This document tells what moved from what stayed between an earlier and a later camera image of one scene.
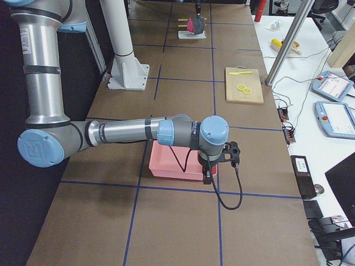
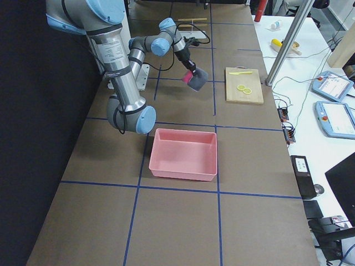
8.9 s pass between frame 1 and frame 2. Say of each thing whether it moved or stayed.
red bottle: stayed
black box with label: stayed
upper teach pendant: stayed
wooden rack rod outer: stayed
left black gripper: moved
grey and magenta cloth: moved
